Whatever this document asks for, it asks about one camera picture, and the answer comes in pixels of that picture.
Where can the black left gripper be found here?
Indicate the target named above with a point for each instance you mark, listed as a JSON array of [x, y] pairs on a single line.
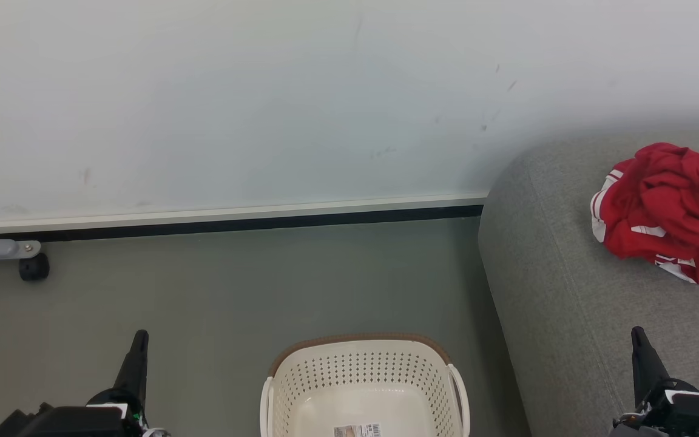
[[70, 422]]

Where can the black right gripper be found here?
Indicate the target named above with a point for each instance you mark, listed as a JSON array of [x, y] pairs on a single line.
[[695, 413]]

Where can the white and black baseboard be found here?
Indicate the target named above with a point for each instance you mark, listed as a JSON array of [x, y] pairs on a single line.
[[204, 218]]

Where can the cream perforated laundry basket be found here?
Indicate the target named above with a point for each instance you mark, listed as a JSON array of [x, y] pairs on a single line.
[[361, 388]]

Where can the barcode sticker in basket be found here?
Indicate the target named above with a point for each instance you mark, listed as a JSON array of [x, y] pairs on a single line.
[[357, 431]]

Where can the grey fabric sofa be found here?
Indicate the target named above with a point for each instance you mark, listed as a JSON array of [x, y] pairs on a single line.
[[568, 315]]

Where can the black caster wheel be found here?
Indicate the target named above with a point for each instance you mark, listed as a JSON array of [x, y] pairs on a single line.
[[34, 267]]

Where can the red jersey with white trim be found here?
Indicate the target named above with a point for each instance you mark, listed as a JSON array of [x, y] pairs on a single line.
[[671, 206]]

